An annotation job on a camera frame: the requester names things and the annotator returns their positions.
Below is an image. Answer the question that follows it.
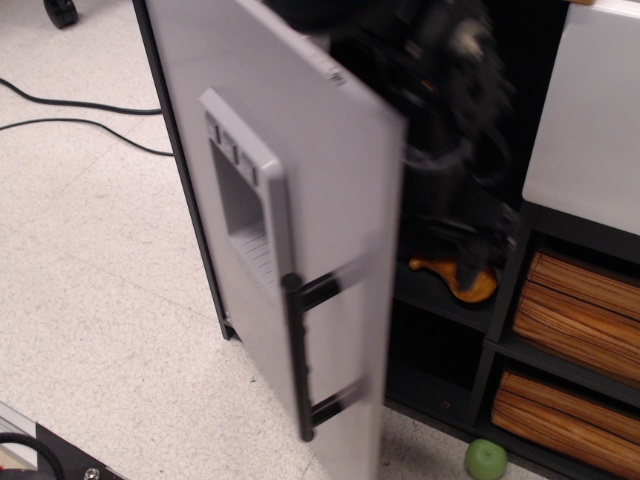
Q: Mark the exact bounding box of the upper wooden striped basket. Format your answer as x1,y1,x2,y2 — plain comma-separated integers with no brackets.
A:
513,249,639,387

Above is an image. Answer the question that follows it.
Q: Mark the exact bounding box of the wooden striped basket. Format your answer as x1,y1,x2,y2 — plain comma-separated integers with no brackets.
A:
513,249,639,387
491,370,639,479

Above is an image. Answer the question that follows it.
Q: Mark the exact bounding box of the toy chicken drumstick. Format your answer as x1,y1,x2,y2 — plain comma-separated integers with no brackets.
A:
408,255,499,304

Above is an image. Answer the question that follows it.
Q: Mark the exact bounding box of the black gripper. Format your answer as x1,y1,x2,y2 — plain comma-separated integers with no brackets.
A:
404,144,519,291

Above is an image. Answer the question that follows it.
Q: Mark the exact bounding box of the dark grey fridge cabinet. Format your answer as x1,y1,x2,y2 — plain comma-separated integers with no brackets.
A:
130,0,640,480

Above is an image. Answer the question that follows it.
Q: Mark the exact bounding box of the grey toy fridge door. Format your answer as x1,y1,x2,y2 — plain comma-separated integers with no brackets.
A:
134,1,405,479

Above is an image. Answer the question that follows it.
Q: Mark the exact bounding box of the white sink front panel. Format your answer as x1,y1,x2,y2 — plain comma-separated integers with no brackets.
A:
523,1,639,234

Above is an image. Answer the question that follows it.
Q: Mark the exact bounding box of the black floor cable lower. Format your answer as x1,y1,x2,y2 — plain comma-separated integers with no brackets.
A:
0,117,174,157

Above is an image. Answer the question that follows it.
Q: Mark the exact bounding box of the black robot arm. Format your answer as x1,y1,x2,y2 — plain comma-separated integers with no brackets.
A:
271,1,517,303

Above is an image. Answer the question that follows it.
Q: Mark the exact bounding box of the black bar door handle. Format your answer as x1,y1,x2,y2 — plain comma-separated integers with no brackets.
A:
278,259,367,443

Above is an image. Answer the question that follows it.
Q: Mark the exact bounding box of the grey water dispenser panel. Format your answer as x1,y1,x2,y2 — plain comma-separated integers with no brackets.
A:
200,88,295,299

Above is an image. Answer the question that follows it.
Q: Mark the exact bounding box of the green toy apple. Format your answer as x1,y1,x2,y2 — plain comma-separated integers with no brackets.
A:
464,439,508,480

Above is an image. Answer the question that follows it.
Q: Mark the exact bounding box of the black floor cable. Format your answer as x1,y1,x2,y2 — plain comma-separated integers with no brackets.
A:
0,117,174,157
0,77,164,117

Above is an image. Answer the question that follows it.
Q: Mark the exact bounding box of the black caster wheel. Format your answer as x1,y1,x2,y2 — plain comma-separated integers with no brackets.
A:
43,0,79,30

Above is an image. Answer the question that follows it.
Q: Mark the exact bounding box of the black floor cable upper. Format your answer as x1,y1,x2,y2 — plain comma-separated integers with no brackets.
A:
0,77,164,117

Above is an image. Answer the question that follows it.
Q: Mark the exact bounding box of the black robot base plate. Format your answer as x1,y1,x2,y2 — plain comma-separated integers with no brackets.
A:
0,422,126,480

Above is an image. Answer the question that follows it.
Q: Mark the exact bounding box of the lower wooden striped basket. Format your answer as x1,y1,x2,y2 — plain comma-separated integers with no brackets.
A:
491,370,639,479

